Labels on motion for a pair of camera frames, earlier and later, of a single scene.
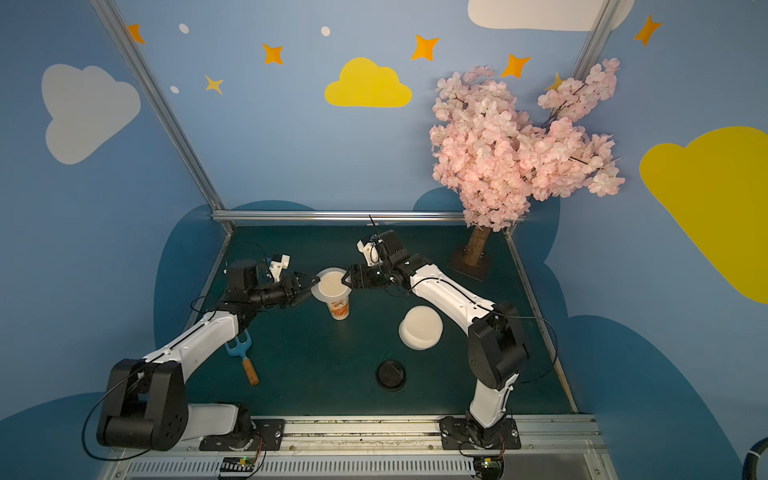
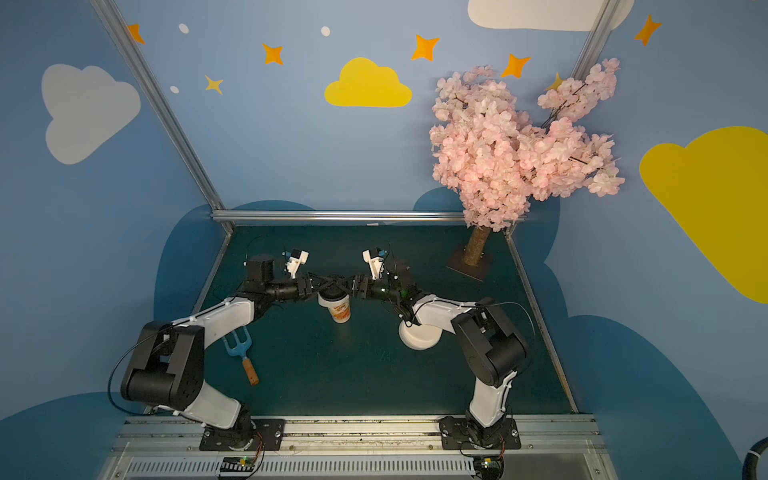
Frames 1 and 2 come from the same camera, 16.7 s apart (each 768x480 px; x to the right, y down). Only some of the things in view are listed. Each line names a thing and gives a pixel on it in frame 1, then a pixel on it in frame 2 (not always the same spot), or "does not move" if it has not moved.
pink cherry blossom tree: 497,161 does not move
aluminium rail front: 386,447 does not move
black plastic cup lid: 391,375 → 333,293
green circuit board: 236,464 does not move
